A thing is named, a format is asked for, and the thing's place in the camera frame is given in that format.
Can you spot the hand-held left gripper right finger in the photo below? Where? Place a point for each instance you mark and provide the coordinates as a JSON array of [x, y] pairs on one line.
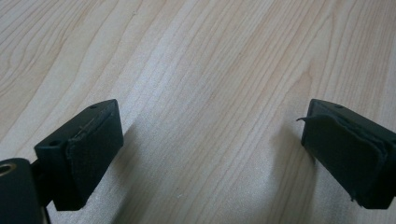
[[348, 155]]

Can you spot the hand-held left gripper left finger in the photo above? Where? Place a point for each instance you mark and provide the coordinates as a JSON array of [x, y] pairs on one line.
[[90, 155]]

